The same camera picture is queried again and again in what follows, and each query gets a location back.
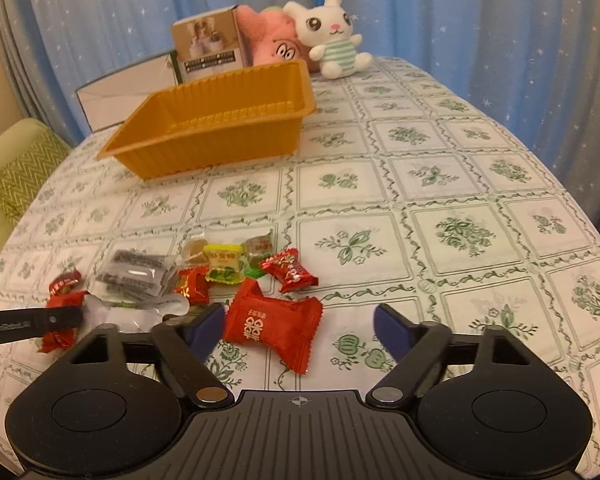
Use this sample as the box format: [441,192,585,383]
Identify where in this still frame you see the small red candy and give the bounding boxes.
[173,266,210,306]

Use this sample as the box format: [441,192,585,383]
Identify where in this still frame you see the yellow candy packet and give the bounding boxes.
[204,244,245,285]

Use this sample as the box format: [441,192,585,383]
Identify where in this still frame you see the clear dark snack packet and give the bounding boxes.
[95,249,176,300]

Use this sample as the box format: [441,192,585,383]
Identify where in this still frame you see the clear brown candy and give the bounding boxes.
[181,236,208,266]

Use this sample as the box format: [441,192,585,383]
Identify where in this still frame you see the large red candy packet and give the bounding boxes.
[223,278,323,375]

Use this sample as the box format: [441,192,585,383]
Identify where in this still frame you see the clear green jelly candy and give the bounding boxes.
[242,230,274,280]

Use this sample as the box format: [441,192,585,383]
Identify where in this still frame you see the white green snack pouch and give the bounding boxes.
[82,294,189,333]

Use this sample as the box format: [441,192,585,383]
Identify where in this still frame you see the green zigzag cushion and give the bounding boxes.
[0,132,70,226]

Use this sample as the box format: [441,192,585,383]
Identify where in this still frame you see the green floral tablecloth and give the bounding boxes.
[0,55,600,480]

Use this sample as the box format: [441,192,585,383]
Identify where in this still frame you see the orange plastic tray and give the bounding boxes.
[96,60,316,180]

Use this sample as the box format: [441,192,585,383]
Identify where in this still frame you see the white flat box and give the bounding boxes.
[76,51,181,132]

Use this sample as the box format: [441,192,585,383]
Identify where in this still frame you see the brown product box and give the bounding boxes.
[171,6,248,82]

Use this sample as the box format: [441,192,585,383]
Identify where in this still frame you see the pink star plush toy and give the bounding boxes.
[235,4,320,73]

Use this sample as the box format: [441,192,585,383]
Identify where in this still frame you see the white bunny plush toy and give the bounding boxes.
[283,0,373,79]

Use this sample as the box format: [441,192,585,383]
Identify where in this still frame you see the blue star curtain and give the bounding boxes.
[0,0,600,228]

